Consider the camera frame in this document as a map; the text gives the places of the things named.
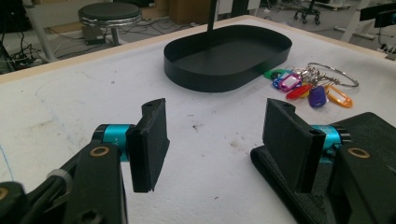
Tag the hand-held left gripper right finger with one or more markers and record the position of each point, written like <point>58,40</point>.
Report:
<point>288,143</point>

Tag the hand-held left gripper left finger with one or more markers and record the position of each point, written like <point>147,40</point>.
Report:
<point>148,146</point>

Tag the black oval tray with post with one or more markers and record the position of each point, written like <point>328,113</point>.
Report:
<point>224,60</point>

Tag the black textured pouch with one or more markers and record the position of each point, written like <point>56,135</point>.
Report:
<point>280,182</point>

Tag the small grey floor box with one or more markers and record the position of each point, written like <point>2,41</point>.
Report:
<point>93,36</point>

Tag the black office chair base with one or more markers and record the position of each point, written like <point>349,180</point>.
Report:
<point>308,14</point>

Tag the white power strip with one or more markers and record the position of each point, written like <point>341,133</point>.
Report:
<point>387,51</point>

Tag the round black stool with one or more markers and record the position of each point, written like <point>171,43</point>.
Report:
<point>109,15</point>

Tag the brown wooden cabinet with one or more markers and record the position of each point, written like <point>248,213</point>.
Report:
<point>186,11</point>

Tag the white table leg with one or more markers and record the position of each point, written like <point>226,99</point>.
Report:
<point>40,34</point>

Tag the white desk frame leg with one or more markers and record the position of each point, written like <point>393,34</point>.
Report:
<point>355,23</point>

